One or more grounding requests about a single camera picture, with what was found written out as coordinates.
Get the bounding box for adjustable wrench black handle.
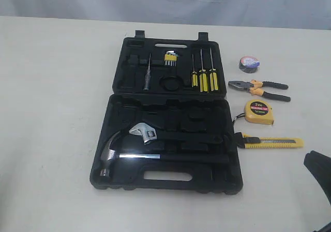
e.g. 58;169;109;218
129;122;223;144

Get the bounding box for yellow black utility knife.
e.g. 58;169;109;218
234;132;304;149

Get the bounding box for black plastic tool case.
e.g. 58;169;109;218
89;31;243;195

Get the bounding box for yellow 2m tape measure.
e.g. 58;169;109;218
232;99;274;125

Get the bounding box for clear test pen screwdriver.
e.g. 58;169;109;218
143;54;152;91

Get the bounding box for middle yellow black screwdriver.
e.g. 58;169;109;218
199;49;208;92

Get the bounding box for right yellow black screwdriver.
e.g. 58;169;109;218
209;48;219;91

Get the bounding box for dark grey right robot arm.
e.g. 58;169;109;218
304;150;330;202

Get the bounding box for short yellow black screwdriver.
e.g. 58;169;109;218
191;54;198;88

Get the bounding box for steel claw hammer black handle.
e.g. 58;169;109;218
100;131;230;177

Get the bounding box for black electrical tape roll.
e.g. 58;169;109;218
238;56;260;74

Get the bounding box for pliers orange black handles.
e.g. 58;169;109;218
228;80;291;102

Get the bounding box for yellow hex key set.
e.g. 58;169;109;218
164;50;178;66

